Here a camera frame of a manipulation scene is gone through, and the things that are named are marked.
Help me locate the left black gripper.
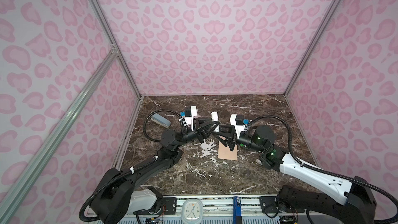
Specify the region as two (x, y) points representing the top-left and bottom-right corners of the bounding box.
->
(175, 119), (218, 150)

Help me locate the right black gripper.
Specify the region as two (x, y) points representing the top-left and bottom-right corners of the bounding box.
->
(213, 123), (266, 153)

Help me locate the white glue stick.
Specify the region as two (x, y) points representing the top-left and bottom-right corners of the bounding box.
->
(211, 112), (220, 132)

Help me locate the peach paper envelope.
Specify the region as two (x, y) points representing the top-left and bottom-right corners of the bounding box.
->
(218, 142), (238, 161)

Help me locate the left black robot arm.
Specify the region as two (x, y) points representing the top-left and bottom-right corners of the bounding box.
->
(79, 109), (220, 224)

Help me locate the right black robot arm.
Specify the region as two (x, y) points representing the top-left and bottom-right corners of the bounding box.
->
(213, 114), (398, 224)

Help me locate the grey blue stapler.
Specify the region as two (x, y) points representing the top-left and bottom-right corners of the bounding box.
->
(150, 113), (171, 128)

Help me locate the white analog clock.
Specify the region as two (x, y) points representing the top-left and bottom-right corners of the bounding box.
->
(181, 199), (203, 224)

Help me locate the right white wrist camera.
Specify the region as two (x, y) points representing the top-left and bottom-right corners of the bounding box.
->
(230, 114), (249, 138)

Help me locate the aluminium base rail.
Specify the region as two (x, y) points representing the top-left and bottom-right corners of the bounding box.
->
(83, 194), (355, 224)

